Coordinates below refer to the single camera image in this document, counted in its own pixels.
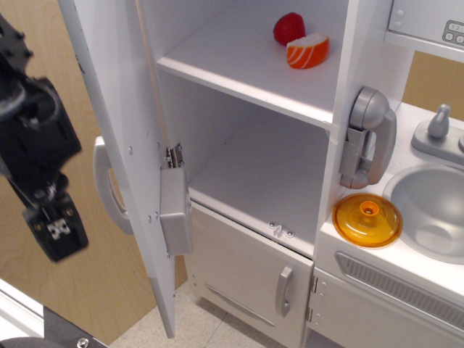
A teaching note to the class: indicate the white toy microwave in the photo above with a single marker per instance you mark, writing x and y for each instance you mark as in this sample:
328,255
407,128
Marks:
432,27

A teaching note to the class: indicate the grey toy faucet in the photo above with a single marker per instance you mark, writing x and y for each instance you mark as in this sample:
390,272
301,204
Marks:
438,138

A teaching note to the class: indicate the grey freezer door handle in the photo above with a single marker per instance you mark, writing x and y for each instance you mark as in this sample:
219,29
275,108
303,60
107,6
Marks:
282,304

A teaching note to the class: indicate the grey fridge door handle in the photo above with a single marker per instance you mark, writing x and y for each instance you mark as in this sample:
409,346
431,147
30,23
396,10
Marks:
106,190

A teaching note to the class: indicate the grey ice dispenser panel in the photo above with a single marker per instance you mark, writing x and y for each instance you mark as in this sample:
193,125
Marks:
175,211

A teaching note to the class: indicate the white toy fridge door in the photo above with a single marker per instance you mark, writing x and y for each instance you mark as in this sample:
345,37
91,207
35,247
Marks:
110,47

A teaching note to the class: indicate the grey toy telephone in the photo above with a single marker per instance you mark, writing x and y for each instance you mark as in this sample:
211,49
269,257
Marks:
370,140

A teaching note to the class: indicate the grey oven vent grille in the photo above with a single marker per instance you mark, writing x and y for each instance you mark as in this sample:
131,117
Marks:
401,290

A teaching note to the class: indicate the red toy strawberry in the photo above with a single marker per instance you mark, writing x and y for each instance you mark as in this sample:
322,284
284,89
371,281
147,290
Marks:
288,28

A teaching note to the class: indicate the white oven door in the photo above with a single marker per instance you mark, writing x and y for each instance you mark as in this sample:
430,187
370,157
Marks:
354,317

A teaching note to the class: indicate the orange salmon sushi toy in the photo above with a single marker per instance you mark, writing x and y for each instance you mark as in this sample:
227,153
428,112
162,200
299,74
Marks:
309,51

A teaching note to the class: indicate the white toy kitchen cabinet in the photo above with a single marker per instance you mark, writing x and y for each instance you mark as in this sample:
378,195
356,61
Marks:
203,50

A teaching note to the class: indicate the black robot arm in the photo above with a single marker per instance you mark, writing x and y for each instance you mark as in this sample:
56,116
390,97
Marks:
14,58

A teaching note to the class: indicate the white freezer door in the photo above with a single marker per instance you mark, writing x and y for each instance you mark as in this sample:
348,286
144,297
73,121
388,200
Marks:
237,269

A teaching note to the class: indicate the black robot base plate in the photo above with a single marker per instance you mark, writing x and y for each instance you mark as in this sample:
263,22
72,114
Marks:
61,331

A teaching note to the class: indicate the grey toy sink basin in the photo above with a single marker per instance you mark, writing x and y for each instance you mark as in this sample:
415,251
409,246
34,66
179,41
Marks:
430,200

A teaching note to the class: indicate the orange transparent pot lid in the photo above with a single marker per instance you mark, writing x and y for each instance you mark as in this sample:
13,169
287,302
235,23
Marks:
367,220

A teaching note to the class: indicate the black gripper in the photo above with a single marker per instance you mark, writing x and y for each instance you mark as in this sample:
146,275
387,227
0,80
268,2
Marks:
36,141

